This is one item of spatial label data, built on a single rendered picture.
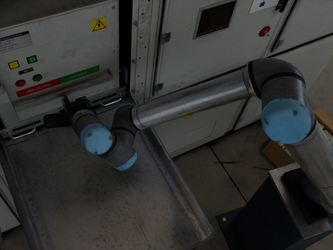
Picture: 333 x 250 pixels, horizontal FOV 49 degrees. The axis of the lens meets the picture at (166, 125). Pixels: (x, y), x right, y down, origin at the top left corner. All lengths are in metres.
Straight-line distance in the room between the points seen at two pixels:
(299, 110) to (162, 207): 0.72
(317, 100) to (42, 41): 2.32
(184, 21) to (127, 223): 0.78
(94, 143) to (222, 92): 0.42
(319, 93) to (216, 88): 2.12
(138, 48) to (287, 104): 0.68
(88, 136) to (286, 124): 0.57
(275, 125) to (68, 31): 0.74
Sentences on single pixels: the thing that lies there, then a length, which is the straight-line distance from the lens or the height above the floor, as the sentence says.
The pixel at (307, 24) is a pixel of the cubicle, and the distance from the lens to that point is 2.05.
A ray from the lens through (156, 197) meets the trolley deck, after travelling 1.46.
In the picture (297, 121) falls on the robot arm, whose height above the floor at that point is 1.49.
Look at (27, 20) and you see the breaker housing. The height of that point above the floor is 1.39.
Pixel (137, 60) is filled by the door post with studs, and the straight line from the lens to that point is 1.48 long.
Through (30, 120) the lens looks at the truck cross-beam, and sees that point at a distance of 1.57.
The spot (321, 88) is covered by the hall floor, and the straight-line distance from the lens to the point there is 3.23.
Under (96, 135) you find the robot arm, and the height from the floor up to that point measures 1.22.
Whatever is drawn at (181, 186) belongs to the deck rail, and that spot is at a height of 0.88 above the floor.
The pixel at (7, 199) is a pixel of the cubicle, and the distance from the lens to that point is 2.02.
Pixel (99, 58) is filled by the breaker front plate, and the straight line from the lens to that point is 1.44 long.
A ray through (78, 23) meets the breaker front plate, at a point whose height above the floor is 1.34.
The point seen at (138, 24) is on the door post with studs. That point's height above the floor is 1.30.
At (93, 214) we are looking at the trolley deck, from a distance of 1.44.
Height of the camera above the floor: 2.20
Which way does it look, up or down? 57 degrees down
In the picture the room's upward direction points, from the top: 11 degrees clockwise
